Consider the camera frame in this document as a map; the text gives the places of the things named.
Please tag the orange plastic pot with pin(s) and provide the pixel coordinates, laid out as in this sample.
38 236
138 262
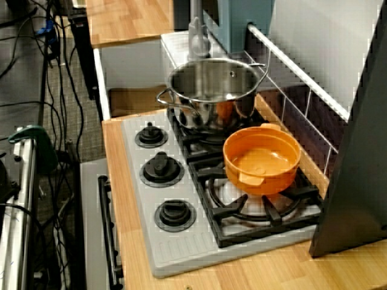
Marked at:
263 160

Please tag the black stove knob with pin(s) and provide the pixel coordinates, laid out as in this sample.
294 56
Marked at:
175 215
161 169
151 137

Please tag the stainless steel pot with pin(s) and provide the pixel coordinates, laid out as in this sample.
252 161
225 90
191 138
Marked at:
211 81

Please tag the gray stove top plate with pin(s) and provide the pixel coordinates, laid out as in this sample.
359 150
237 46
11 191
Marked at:
175 247

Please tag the black burner grate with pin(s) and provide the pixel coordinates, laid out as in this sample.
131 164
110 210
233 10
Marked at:
273 213
193 140

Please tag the white sink basin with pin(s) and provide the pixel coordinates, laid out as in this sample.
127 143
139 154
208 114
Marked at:
133 66

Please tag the gray toy faucet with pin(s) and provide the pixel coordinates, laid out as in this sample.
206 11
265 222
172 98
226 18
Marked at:
198 39

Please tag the gray oven door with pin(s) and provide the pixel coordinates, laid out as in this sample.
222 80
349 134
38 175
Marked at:
90 211

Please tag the green clamp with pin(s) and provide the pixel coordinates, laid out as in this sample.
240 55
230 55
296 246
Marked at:
45 142

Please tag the black upright post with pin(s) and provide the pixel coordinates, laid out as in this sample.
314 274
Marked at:
83 51

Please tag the silver metal frame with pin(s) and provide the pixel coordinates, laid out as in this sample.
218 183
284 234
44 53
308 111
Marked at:
18 226

